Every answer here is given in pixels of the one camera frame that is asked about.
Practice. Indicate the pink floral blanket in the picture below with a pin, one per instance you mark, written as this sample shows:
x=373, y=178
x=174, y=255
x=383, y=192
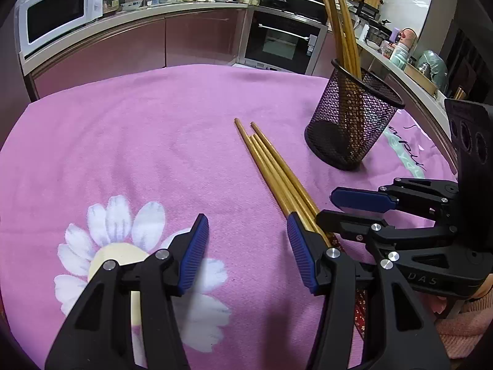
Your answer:
x=134, y=142

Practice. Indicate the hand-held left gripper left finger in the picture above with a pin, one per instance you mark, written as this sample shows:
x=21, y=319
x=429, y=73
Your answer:
x=196, y=250

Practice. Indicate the white microwave oven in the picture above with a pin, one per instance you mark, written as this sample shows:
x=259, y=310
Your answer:
x=92, y=0

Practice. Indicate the pink round jar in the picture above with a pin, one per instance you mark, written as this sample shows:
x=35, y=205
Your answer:
x=409, y=37

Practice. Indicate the green plastic bag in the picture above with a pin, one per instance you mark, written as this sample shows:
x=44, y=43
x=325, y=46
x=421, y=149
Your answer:
x=433, y=67

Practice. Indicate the white and green bottle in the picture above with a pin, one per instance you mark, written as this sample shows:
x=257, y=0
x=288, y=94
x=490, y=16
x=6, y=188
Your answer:
x=398, y=52

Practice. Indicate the steel stock pot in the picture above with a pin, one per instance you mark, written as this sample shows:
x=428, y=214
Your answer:
x=375, y=34

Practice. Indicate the black mesh utensil holder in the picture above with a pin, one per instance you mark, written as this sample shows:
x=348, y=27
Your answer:
x=346, y=138

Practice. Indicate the built-in black oven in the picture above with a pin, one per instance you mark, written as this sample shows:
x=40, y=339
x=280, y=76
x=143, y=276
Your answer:
x=277, y=42

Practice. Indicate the person's right forearm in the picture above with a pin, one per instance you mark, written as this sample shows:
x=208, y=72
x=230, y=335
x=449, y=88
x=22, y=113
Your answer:
x=462, y=327

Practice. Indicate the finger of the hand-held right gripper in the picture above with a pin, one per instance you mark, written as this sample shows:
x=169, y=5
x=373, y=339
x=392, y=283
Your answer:
x=362, y=199
x=346, y=223

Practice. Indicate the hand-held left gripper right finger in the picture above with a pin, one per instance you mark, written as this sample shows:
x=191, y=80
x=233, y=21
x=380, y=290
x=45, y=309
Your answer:
x=304, y=254

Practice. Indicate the wooden chopstick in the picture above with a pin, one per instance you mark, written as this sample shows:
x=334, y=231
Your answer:
x=273, y=185
x=346, y=27
x=280, y=185
x=331, y=2
x=295, y=185
x=287, y=185
x=352, y=34
x=326, y=7

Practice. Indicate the blue and white bowl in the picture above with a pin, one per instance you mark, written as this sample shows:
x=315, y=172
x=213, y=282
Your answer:
x=130, y=6

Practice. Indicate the tan round container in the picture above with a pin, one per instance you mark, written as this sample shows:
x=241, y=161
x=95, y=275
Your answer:
x=420, y=79

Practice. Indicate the black countertop shelf rack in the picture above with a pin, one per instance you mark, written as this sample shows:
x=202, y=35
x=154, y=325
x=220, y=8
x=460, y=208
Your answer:
x=371, y=11

